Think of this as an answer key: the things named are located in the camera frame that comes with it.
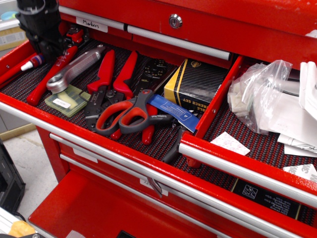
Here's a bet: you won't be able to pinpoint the black yellow wrench set box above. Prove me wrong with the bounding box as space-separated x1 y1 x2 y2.
164 59 228 113

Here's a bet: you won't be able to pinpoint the cardboard box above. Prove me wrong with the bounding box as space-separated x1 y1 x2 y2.
0 27 27 51

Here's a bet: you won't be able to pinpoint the black equipment box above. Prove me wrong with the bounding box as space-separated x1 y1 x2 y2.
0 140 26 213

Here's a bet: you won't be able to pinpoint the white 3M adhesive pad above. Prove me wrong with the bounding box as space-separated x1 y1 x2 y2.
283 164 317 182

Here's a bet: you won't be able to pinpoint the red grey scissors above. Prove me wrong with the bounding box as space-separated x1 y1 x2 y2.
95 89 173 136

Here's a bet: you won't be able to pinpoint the clear plastic bag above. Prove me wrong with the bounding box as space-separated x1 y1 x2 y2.
227 60 300 134

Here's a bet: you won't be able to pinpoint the black multi crimper tool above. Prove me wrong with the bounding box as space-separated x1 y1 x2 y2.
134 59 178 96

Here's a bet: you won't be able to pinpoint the blue plastic pouch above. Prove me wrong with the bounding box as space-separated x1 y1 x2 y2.
148 94 199 132

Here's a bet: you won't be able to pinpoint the green clear plastic case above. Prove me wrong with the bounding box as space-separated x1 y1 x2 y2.
45 85 91 118

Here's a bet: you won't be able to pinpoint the black drill bit case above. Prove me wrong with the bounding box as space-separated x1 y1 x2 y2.
231 179 301 220

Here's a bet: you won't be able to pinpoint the silver cabinet lock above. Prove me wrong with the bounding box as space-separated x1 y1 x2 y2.
169 14 183 29

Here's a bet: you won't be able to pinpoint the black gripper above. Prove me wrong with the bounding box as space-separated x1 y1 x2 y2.
16 0 65 64

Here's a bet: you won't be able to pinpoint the red handled crimping tool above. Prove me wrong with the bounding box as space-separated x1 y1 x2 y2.
84 50 138 132

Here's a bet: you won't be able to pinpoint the red handled wire stripper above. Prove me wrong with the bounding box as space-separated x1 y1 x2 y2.
26 24 89 106

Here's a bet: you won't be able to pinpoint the red glue tube white cap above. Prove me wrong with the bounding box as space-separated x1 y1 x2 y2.
20 54 45 71

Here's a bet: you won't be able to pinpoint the white markers label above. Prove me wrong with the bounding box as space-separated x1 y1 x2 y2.
76 17 108 33

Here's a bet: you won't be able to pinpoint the red tool chest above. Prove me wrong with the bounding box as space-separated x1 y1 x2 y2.
0 0 317 238

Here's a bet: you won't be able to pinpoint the silver utility knife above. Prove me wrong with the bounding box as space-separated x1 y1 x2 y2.
46 45 106 94

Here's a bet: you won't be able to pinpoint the white papers stack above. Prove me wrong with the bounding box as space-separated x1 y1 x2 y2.
265 61 317 153

